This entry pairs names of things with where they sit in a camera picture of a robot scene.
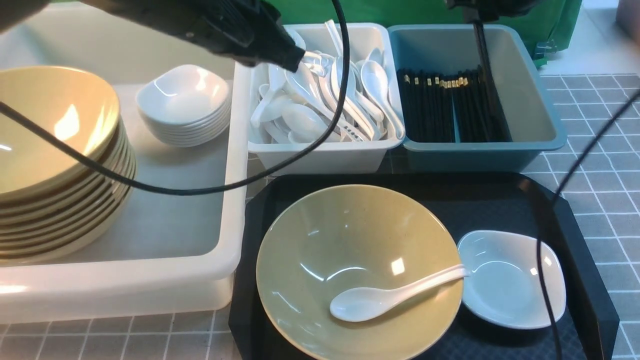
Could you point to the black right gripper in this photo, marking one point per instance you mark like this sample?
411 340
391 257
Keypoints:
486 11

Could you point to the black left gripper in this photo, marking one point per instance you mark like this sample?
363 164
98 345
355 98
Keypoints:
247 31

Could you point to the pair of black chopsticks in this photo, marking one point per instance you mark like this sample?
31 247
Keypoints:
495 109

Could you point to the yellow-green noodle bowl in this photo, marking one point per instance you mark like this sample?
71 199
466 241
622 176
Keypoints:
351 236

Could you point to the white square sauce dish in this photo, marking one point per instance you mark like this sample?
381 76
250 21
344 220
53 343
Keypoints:
503 287

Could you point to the white ceramic soup spoon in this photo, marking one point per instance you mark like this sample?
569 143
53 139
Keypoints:
361 304

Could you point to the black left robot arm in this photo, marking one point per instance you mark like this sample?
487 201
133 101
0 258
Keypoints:
170 17

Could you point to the green fabric backdrop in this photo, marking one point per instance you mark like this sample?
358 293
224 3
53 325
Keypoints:
546 30

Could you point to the teal chopstick bin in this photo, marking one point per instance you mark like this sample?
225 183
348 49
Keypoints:
534 124

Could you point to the pile of white soup spoons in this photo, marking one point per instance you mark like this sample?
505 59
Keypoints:
298 108

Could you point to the stack of white sauce dishes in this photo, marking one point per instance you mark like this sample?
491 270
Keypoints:
187 106

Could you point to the bundle of black chopsticks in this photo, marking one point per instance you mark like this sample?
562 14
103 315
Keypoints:
439 108

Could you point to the white spoon bin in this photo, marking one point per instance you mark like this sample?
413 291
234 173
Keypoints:
329 158

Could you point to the black plastic serving tray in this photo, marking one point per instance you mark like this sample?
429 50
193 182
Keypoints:
464 202

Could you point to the grey checked table mat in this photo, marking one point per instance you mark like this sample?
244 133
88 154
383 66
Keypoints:
604 196

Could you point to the large white plastic tub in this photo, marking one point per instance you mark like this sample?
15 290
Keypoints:
163 254

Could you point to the stack of yellow-green bowls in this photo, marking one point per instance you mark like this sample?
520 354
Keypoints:
51 205

